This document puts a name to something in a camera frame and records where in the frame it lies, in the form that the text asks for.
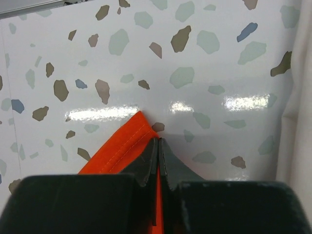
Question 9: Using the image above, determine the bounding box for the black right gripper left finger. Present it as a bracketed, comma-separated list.
[0, 138, 158, 234]

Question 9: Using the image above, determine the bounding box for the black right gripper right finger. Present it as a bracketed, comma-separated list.
[158, 138, 312, 234]

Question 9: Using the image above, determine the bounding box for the orange t-shirt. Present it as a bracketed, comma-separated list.
[77, 111, 163, 234]

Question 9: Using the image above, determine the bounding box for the folded cream t-shirt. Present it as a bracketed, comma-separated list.
[275, 0, 312, 186]

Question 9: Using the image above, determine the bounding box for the aluminium frame rail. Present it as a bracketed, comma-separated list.
[0, 0, 85, 19]

